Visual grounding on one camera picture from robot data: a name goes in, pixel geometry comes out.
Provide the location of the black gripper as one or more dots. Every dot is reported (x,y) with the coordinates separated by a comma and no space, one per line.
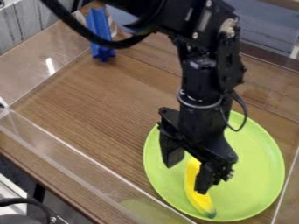
(194,130)

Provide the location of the yellow toy banana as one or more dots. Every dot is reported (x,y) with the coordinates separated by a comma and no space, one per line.
(201,201)

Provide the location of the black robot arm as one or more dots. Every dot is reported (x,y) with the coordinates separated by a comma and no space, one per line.
(203,29)

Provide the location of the green round plate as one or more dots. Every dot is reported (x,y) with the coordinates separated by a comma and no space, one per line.
(239,198)

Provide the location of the black device with knob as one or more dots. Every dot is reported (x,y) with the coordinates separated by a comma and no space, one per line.
(41,216)

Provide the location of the clear acrylic enclosure wall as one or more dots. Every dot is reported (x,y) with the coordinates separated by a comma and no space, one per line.
(81,116)

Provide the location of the blue plastic bracket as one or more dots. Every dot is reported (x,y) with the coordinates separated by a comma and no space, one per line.
(98,25)

